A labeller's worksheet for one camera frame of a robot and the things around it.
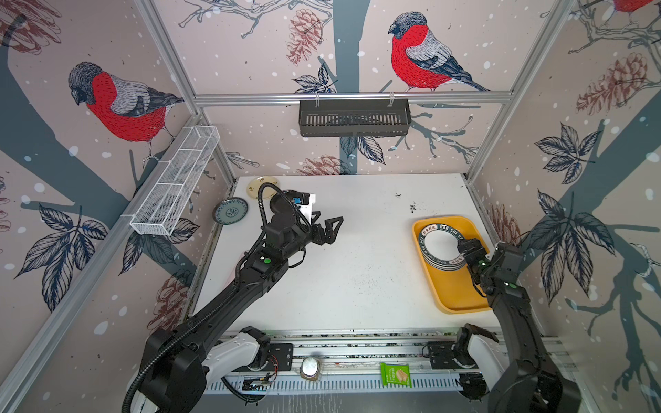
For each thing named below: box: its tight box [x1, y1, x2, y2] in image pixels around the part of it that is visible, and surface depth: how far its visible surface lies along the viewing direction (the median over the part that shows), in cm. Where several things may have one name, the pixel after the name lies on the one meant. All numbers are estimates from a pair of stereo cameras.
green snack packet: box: [379, 362, 413, 389], surface depth 71 cm
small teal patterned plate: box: [212, 197, 249, 226], surface depth 112 cm
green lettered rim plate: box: [418, 223, 466, 272], surface depth 95 cm
